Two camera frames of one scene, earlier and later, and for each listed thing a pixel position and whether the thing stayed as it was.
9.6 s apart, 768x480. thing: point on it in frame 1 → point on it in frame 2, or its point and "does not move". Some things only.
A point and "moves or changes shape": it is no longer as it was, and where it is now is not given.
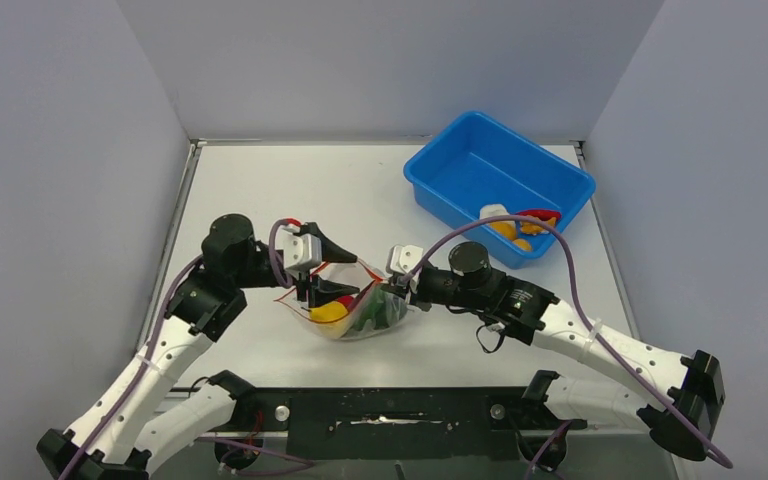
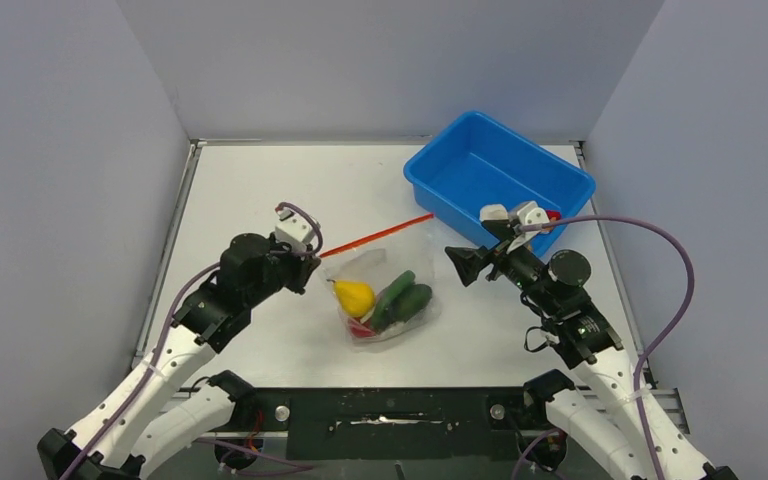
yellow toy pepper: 328,312 → 356,298
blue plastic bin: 483,160 does not move
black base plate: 401,423 does not move
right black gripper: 415,297 → 470,261
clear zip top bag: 375,309 moves or changes shape
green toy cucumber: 376,308 moves or changes shape
